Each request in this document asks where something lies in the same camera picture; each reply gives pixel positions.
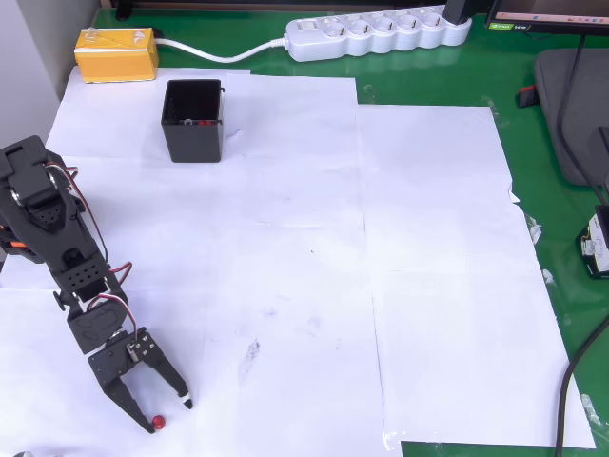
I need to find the black square bin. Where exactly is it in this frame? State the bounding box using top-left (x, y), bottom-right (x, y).
top-left (160, 79), bottom-right (226, 164)

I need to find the yellow cardboard box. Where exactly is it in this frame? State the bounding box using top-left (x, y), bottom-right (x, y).
top-left (74, 27), bottom-right (161, 85)

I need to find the white paper sheet cover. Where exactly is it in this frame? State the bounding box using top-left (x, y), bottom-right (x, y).
top-left (0, 66), bottom-right (597, 457)

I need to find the green desk mat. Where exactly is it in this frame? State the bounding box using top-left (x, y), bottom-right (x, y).
top-left (92, 0), bottom-right (609, 457)

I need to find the white power strip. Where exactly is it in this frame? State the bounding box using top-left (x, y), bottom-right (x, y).
top-left (284, 4), bottom-right (473, 63)

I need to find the black monitor stand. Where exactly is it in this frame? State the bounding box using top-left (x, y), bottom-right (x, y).
top-left (533, 47), bottom-right (609, 188)

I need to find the black power plug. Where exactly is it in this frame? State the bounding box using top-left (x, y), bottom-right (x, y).
top-left (444, 0), bottom-right (473, 25)

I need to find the computer monitor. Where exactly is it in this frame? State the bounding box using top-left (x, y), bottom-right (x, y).
top-left (484, 0), bottom-right (609, 35)

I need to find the white power cable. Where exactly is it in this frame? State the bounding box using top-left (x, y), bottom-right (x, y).
top-left (154, 36), bottom-right (289, 64)

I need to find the thick black cable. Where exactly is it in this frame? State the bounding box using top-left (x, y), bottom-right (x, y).
top-left (554, 316), bottom-right (609, 457)

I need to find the small black camera device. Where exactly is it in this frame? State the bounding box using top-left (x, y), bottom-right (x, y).
top-left (575, 205), bottom-right (609, 280)

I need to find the black monitor cable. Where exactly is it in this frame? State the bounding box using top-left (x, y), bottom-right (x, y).
top-left (556, 33), bottom-right (609, 207)

